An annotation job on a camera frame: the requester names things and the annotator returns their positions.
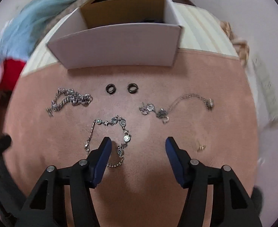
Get silver blue stone bracelet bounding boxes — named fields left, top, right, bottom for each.
left=84, top=115, right=132, bottom=168

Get chunky silver chain bracelet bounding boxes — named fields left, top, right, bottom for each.
left=46, top=88, right=93, bottom=117

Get small gold earring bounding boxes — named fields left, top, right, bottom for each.
left=197, top=145, right=206, bottom=152

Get pink and striped table mat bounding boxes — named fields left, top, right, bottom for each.
left=4, top=3, right=261, bottom=226

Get checkered brown beige cloth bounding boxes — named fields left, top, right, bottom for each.
left=220, top=21, right=250, bottom=68

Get white cardboard box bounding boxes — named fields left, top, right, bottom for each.
left=47, top=0, right=183, bottom=69

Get light blue duvet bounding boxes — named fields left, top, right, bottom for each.
left=0, top=0, right=107, bottom=93

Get thin silver pendant necklace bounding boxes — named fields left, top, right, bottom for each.
left=139, top=93, right=215, bottom=125

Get black ring left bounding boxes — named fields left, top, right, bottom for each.
left=105, top=83, right=116, bottom=95

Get black ring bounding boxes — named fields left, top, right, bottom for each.
left=105, top=83, right=116, bottom=95
left=127, top=82, right=138, bottom=94

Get black ring right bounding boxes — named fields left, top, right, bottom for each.
left=127, top=82, right=138, bottom=94

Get white wall power strip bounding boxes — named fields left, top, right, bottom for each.
left=252, top=54, right=278, bottom=129

